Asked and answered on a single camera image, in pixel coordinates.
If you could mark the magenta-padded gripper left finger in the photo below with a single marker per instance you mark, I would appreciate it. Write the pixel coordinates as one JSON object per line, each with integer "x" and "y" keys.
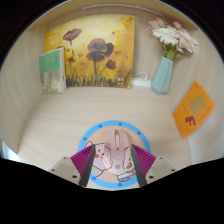
{"x": 81, "y": 160}

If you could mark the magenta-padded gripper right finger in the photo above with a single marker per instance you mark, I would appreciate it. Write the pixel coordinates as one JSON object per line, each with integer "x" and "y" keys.
{"x": 144, "y": 160}

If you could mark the pink computer mouse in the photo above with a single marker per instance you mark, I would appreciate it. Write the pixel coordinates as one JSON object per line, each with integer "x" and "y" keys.
{"x": 116, "y": 151}

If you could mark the round blue-rimmed cartoon mouse pad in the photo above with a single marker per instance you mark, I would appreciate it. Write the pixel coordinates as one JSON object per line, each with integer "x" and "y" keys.
{"x": 100, "y": 133}

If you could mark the orange book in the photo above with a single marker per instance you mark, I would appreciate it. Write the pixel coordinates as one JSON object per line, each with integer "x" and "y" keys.
{"x": 195, "y": 110}

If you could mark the white power strip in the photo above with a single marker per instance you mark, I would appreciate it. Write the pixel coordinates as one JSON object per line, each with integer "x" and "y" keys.
{"x": 141, "y": 82}

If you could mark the pale teal faceted vase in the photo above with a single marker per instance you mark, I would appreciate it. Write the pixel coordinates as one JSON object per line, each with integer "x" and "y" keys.
{"x": 162, "y": 78}

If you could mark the green and beige book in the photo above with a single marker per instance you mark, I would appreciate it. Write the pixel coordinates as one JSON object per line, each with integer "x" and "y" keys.
{"x": 50, "y": 71}

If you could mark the yellow poppy flower painting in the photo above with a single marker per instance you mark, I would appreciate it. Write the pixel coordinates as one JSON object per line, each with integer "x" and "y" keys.
{"x": 100, "y": 43}

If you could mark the pink and white flower bouquet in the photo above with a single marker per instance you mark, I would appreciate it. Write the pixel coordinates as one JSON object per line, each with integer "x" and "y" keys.
{"x": 175, "y": 36}

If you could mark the white light bar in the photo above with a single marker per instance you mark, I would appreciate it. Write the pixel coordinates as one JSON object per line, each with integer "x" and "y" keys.
{"x": 120, "y": 6}

